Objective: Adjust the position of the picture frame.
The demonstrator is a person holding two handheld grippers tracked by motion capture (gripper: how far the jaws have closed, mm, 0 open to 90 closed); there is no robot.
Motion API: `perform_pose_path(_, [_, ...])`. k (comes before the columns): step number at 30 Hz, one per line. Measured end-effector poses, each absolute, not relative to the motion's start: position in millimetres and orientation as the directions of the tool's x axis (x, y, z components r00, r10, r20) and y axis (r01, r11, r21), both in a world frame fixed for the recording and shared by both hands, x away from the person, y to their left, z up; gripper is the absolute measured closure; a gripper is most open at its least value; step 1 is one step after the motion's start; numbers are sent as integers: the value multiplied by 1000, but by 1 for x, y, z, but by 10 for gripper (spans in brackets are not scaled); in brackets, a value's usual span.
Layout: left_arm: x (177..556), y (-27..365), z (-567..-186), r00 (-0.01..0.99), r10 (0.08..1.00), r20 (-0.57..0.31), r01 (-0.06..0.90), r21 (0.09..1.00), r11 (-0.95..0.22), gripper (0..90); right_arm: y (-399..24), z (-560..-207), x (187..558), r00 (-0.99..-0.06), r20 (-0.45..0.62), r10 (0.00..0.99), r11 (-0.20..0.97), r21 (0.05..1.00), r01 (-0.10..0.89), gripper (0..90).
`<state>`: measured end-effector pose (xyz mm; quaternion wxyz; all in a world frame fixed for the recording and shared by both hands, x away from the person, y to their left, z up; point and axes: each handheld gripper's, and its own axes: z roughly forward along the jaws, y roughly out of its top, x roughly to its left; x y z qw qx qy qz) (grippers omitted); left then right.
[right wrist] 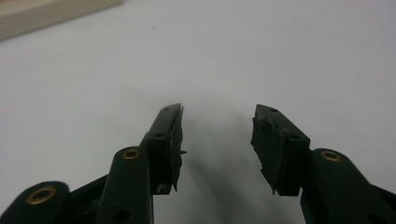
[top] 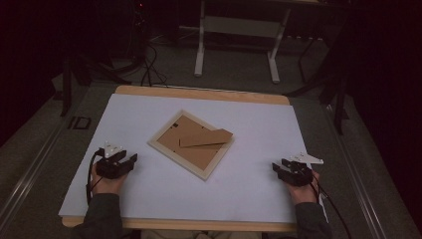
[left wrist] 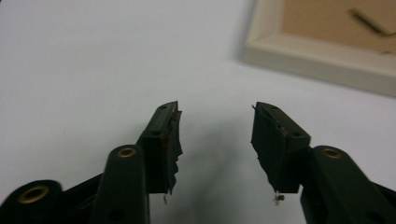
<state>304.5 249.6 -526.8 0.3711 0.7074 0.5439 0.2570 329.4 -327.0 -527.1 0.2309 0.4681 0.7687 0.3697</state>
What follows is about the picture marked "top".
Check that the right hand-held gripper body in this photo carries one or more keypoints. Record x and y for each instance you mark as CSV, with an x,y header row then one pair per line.
x,y
298,176

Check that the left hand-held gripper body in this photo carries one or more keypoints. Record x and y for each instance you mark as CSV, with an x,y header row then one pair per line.
x,y
111,169

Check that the wooden picture frame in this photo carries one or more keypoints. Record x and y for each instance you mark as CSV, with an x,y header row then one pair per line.
x,y
195,156

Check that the person's left hand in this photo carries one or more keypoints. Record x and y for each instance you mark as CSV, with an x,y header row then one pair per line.
x,y
107,186

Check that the person's right hand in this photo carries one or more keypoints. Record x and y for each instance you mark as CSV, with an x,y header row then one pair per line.
x,y
303,194

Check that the white table mat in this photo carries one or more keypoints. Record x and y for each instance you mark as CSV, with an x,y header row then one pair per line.
x,y
232,195

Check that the black floor socket plate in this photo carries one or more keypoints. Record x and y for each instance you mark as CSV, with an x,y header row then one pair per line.
x,y
79,122

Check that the black metal stand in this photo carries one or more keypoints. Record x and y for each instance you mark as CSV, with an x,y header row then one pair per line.
x,y
66,86
339,109

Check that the grey metal floor rail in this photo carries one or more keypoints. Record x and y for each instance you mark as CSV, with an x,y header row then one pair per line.
x,y
26,179
361,186

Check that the white metal desk frame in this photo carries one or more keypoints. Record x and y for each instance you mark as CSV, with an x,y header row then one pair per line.
x,y
239,26

